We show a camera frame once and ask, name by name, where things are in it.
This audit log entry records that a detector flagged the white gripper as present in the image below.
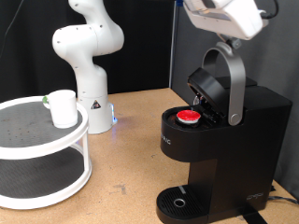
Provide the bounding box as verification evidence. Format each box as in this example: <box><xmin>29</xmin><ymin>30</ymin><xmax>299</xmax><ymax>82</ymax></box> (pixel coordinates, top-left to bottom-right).
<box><xmin>183</xmin><ymin>0</ymin><xmax>269</xmax><ymax>50</ymax></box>

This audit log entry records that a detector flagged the white coffee pod red foil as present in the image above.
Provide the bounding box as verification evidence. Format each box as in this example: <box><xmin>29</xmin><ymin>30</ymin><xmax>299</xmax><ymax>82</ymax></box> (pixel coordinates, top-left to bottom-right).
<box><xmin>176</xmin><ymin>109</ymin><xmax>202</xmax><ymax>127</ymax></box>

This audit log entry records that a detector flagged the black Keurig coffee machine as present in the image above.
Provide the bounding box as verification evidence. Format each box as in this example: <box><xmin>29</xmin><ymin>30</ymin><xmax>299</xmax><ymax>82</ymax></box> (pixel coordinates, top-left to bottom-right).
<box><xmin>155</xmin><ymin>41</ymin><xmax>293</xmax><ymax>224</ymax></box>

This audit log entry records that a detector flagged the white mug green-taped handle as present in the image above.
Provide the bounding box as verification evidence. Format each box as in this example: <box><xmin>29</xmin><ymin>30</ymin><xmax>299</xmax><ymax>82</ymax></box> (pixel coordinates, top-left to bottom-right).
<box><xmin>42</xmin><ymin>89</ymin><xmax>78</xmax><ymax>130</ymax></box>

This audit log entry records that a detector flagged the grey partition panel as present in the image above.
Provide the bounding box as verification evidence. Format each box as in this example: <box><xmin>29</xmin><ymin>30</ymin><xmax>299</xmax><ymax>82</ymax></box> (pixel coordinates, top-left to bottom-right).
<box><xmin>169</xmin><ymin>0</ymin><xmax>299</xmax><ymax>200</ymax></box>

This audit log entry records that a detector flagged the black tape strip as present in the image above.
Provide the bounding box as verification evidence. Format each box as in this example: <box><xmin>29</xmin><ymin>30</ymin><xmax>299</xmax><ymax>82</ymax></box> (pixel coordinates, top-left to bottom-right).
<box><xmin>237</xmin><ymin>206</ymin><xmax>269</xmax><ymax>224</ymax></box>

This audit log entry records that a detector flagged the black curtain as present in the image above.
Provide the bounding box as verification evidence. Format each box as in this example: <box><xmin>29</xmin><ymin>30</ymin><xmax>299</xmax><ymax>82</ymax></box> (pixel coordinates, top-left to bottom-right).
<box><xmin>0</xmin><ymin>0</ymin><xmax>176</xmax><ymax>104</ymax></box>

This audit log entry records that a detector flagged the white two-tier turntable shelf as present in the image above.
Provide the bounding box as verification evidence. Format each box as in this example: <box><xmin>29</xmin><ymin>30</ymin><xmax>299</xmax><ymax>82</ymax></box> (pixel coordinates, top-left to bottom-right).
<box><xmin>0</xmin><ymin>95</ymin><xmax>93</xmax><ymax>210</ymax></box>

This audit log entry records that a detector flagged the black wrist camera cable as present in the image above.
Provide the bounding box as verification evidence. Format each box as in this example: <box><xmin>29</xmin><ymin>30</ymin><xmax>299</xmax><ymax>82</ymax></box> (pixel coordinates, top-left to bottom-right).
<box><xmin>257</xmin><ymin>0</ymin><xmax>279</xmax><ymax>21</ymax></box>

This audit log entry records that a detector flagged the braided grey power cable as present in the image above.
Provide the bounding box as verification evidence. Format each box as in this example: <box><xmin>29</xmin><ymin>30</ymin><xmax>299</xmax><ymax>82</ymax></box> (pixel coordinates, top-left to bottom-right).
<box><xmin>267</xmin><ymin>195</ymin><xmax>299</xmax><ymax>206</ymax></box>

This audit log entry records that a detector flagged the thin dark hanging wire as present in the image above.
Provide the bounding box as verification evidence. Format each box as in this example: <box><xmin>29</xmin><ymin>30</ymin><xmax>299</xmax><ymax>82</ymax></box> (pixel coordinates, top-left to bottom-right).
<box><xmin>0</xmin><ymin>0</ymin><xmax>25</xmax><ymax>61</ymax></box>

